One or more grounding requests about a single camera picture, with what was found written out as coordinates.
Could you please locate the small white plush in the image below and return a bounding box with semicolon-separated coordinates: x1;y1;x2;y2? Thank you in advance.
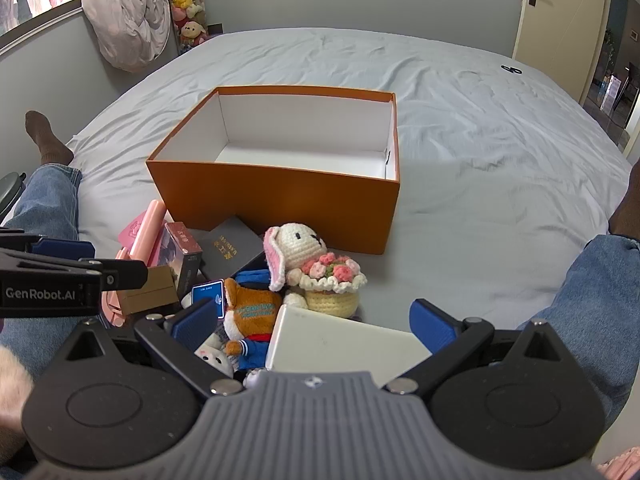
192;332;236;376

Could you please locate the fox plush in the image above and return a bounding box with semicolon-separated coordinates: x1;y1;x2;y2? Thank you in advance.
222;269;286;372

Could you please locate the orange cardboard box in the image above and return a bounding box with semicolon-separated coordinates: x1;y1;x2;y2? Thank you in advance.
145;86;401;256

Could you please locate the person's left leg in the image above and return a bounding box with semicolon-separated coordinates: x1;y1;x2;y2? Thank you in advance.
0;162;83;361

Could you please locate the white flat box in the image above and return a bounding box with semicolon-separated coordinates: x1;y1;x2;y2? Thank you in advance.
264;304;433;389

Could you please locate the person's right leg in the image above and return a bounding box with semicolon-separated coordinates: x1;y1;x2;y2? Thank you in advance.
515;234;640;433

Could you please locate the hanging column of plush toys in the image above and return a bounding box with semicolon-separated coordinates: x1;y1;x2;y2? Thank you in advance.
166;0;211;53

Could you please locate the blue card box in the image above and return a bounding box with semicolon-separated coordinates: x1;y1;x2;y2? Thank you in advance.
191;280;225;311

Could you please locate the pink case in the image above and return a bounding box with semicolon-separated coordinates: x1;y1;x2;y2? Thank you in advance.
117;212;146;248

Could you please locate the grey round stool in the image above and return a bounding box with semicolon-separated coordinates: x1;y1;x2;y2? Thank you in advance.
0;172;27;221

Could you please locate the crochet bunny with flower basket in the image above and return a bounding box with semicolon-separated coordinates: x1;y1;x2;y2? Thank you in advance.
263;222;368;318

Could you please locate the pink cloth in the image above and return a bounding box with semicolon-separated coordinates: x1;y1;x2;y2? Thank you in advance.
597;452;640;480

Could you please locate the pink tube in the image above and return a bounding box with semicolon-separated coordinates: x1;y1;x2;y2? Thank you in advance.
120;200;167;267

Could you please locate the cream door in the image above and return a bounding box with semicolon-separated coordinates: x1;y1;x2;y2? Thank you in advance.
512;0;616;103

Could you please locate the dark box with gold print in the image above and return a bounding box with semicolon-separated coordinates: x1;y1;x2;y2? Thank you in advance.
194;215;266;286

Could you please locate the bundled pale pink duvet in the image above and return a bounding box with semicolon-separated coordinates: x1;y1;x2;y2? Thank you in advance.
81;0;171;73

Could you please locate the small brown box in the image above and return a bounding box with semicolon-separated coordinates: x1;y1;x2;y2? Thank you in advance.
117;265;181;316

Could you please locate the person's leg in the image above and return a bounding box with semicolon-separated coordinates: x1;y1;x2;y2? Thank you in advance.
0;162;83;361
515;234;640;433

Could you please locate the picture-print card box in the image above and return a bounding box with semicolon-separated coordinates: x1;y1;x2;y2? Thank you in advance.
161;221;203;301

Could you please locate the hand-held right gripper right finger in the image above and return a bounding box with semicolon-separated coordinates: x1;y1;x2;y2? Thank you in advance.
382;299;576;397

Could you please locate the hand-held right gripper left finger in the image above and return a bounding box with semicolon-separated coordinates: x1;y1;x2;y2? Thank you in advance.
57;302;244;400

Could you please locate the brown sock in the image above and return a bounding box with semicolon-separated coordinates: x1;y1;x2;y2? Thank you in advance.
607;162;640;248
25;110;75;166

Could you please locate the person's left forearm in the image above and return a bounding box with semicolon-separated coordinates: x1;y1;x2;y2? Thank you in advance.
0;345;33;466

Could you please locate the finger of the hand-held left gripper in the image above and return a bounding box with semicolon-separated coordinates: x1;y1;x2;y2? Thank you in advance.
0;247;149;292
0;229;97;261

